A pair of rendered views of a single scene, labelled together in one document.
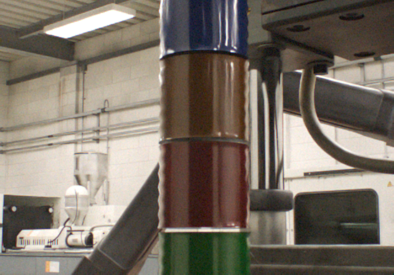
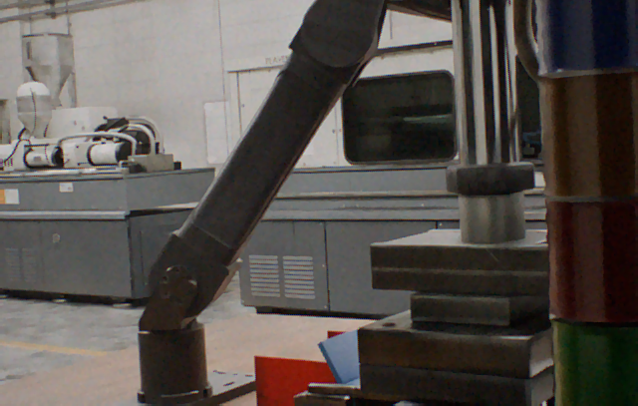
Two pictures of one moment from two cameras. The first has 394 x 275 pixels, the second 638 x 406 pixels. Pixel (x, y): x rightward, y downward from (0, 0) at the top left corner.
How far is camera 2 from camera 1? 0.13 m
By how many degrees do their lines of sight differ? 14
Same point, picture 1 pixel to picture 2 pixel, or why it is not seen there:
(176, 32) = (584, 38)
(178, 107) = (595, 151)
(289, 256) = not seen: hidden behind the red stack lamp
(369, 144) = not seen: hidden behind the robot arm
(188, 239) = (618, 336)
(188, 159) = (615, 226)
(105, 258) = (203, 235)
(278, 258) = (536, 263)
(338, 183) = (401, 64)
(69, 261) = (33, 188)
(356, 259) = not seen: outside the picture
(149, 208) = (259, 164)
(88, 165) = (46, 53)
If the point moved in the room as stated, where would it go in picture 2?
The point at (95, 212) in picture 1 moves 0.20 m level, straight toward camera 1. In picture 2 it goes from (61, 118) to (61, 117)
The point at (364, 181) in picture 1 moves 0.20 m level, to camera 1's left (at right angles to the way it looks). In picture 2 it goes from (435, 60) to (400, 61)
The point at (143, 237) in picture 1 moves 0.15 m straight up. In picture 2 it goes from (254, 203) to (244, 33)
